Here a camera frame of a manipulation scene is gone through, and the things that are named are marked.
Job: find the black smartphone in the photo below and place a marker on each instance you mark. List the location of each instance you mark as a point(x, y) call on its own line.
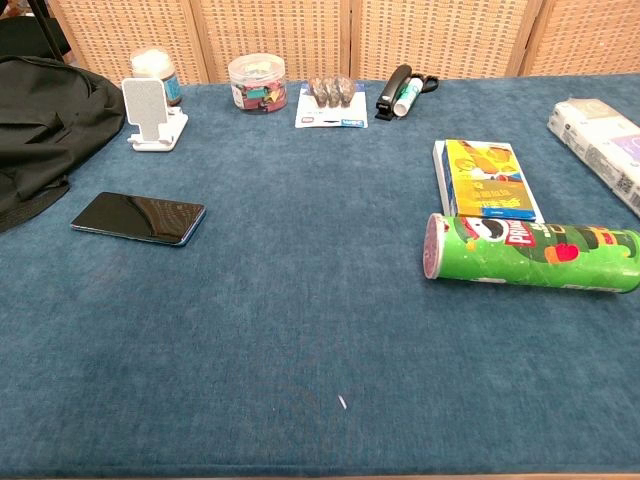
point(137, 217)

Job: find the wicker folding screen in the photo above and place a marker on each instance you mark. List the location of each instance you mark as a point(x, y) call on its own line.
point(320, 35)

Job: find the white phone stand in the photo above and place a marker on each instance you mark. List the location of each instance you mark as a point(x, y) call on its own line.
point(150, 115)

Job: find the black backpack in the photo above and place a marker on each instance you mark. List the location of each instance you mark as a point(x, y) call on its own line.
point(40, 120)

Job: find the blue tablecloth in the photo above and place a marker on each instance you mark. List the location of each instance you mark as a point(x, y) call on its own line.
point(320, 300)

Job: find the blister pack of light bulbs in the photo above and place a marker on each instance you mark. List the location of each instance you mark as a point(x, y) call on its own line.
point(331, 102)

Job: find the small white paper scrap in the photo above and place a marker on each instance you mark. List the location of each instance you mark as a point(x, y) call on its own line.
point(342, 402)

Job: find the white green glue stick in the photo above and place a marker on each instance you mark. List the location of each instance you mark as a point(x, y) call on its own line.
point(406, 97)

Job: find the black stapler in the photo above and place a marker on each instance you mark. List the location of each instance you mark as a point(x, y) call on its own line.
point(392, 90)

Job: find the clear jar of binder clips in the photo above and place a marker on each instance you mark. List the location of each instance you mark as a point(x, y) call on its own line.
point(257, 82)

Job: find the yellow blue snack box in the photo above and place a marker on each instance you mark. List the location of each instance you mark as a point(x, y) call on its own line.
point(487, 182)

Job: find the black scissors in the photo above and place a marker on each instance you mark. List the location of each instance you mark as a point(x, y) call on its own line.
point(429, 82)

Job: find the green Pringles can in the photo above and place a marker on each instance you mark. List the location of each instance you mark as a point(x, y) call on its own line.
point(530, 252)

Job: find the brown pill bottle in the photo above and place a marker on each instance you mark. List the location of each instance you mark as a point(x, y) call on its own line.
point(160, 67)

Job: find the white tissue pack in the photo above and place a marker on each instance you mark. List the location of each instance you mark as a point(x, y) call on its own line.
point(600, 145)

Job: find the black chair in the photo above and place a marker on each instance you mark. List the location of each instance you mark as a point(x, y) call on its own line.
point(30, 30)

